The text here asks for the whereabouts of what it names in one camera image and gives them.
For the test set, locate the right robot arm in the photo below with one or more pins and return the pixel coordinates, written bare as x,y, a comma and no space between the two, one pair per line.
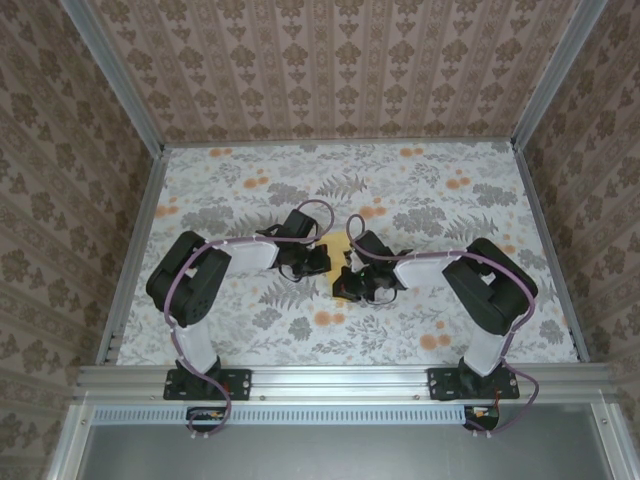
490,290

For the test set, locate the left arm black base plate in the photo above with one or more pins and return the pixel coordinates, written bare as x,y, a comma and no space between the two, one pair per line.
240,385

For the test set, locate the aluminium cross rail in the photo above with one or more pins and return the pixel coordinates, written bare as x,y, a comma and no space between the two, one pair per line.
340,382

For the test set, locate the aluminium framed metal panel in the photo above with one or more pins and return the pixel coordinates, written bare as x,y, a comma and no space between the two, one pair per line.
340,455

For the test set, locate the aluminium corner post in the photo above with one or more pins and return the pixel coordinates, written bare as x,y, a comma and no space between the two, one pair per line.
120,75
556,75

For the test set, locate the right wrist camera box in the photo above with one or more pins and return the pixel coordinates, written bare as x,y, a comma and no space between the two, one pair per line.
356,261

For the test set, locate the black connector board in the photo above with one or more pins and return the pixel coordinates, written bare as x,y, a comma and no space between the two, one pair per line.
485,422
207,425

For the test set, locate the floral table cover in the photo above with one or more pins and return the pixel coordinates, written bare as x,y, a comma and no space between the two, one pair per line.
320,350

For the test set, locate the yellow cloth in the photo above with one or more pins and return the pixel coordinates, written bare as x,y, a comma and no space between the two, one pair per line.
336,245

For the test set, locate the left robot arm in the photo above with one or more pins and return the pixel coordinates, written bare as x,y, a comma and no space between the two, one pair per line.
190,285

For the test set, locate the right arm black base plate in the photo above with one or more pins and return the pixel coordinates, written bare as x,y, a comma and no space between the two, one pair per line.
442,385

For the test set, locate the aluminium side rail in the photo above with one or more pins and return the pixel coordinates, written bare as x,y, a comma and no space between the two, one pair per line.
539,210
145,210

